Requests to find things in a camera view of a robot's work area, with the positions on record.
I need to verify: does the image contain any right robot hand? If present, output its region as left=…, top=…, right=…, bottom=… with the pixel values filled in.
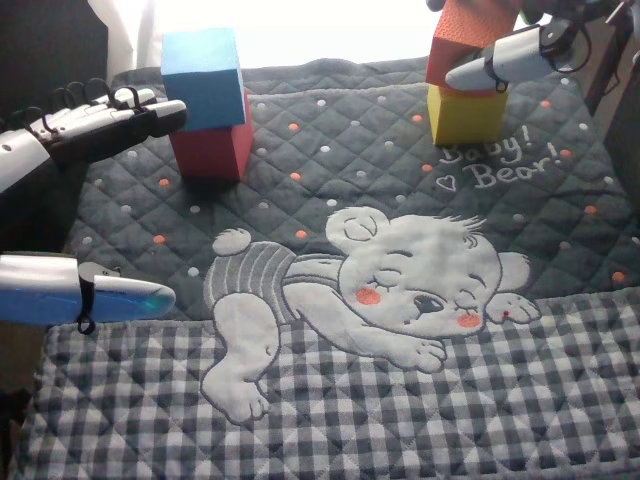
left=424, top=0, right=640, bottom=96

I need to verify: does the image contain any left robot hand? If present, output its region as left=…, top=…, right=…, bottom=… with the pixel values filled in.
left=0, top=77, right=189, bottom=336

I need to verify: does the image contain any orange foam cube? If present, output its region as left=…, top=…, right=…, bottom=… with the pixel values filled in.
left=425, top=0, right=519, bottom=97

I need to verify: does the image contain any blue foam cube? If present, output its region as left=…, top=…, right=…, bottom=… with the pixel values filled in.
left=160, top=27, right=251, bottom=134

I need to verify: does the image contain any yellow foam cube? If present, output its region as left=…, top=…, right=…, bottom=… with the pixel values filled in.
left=427, top=82, right=510, bottom=146

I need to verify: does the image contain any red foam cube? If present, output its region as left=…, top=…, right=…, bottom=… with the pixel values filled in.
left=168, top=89, right=255, bottom=181

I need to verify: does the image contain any black stand pole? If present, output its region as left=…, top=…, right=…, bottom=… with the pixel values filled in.
left=584, top=19, right=635, bottom=116

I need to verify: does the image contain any black panel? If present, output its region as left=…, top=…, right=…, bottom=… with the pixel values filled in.
left=0, top=0, right=110, bottom=126

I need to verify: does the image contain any white curtain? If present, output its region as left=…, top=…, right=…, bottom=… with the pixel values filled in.
left=89, top=0, right=441, bottom=71

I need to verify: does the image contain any grey quilt with printed bear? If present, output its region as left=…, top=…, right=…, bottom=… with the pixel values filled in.
left=7, top=42, right=640, bottom=480

